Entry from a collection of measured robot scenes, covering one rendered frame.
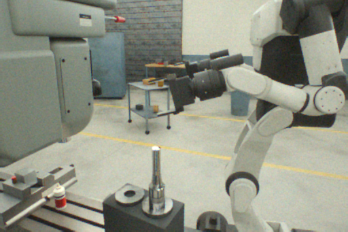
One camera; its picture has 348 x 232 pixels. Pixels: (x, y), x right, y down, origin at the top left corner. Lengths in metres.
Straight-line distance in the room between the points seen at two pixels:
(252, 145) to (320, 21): 0.52
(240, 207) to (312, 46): 0.70
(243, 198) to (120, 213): 0.55
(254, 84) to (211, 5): 7.69
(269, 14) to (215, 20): 7.39
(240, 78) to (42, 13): 0.54
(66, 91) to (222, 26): 7.63
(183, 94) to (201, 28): 7.67
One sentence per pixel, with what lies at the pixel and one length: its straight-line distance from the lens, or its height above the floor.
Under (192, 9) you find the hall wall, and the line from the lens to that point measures 8.49.
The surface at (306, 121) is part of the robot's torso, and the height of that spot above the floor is 1.32.
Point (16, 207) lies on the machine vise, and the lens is 1.12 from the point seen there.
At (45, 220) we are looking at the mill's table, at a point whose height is 0.96.
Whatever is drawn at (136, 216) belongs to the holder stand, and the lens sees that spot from 0.73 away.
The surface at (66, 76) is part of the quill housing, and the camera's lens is 0.75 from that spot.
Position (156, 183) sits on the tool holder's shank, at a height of 1.24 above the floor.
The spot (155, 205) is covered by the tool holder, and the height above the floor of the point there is 1.18.
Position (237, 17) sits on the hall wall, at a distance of 8.17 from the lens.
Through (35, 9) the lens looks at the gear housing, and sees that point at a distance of 0.67.
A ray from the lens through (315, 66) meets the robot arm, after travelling 0.79.
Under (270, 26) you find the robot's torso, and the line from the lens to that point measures 0.89.
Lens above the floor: 1.61
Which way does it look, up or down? 14 degrees down
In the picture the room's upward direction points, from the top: straight up
